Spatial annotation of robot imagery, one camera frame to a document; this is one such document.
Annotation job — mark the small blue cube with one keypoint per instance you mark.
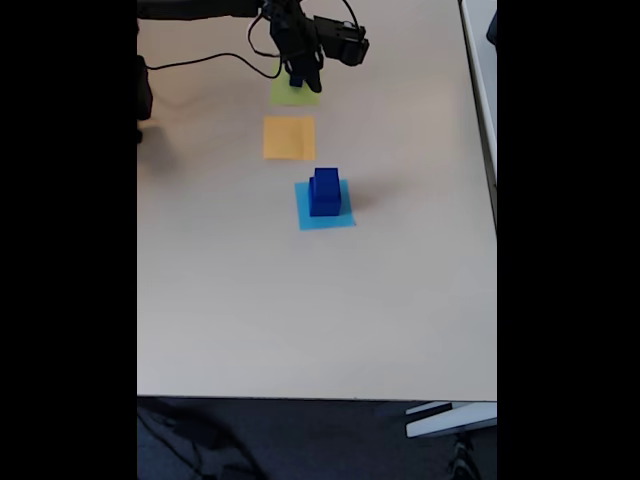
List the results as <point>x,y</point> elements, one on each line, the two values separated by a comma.
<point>297,83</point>

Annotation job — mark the green paper square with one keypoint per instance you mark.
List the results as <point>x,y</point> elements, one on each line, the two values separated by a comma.
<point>287,96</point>

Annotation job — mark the orange paper square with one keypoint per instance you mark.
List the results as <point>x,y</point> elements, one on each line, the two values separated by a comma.
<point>287,140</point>

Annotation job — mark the light blue paper square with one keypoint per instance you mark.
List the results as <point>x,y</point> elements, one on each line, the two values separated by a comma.
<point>302,220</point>

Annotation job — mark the large blue cube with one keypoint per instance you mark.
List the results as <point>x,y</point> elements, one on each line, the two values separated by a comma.
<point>326,182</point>

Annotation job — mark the largest blue cube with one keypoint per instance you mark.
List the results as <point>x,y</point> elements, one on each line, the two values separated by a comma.
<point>325,207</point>

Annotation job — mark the white side desk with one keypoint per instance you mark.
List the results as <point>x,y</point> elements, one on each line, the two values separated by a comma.
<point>482,75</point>

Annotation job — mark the dark blue object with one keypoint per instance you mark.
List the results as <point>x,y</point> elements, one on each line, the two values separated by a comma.
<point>493,27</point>

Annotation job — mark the white table foot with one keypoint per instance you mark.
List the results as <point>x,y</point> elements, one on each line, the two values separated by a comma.
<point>450,420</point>

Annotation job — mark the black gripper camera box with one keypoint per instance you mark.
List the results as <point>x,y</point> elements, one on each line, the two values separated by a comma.
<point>347,45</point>

